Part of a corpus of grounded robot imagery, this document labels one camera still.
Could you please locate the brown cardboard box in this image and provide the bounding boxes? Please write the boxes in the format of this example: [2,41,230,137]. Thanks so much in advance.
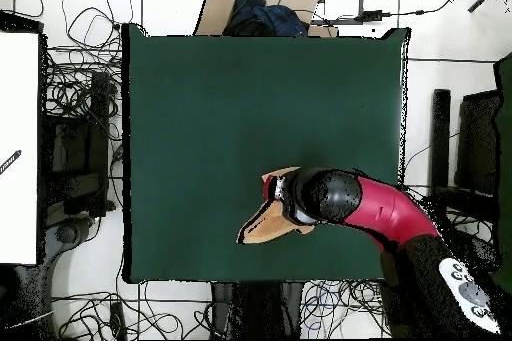
[193,0,340,39]

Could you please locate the black cable bundle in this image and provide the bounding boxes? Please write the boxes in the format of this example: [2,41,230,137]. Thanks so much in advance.
[42,0,135,142]

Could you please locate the orange terry towel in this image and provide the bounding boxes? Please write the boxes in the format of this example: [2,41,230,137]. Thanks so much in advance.
[236,165,318,246]

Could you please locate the black power strip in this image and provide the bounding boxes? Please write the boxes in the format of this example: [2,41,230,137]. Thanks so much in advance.
[108,301,128,341]

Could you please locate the dark green table cloth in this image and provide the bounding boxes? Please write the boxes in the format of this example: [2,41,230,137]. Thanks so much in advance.
[121,22,411,284]

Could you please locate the black striped stick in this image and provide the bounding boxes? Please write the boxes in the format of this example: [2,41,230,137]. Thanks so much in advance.
[0,149,22,177]

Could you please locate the black power adapter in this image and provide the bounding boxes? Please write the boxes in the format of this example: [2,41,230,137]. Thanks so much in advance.
[354,9,384,23]

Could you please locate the black frame stand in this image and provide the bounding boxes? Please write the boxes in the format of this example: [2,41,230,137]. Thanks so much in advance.
[38,70,116,219]

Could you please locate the dark blue garment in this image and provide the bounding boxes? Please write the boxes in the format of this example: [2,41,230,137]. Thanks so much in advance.
[222,0,310,38]

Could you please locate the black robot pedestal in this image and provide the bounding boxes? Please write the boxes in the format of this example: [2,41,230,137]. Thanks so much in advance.
[210,280,304,340]

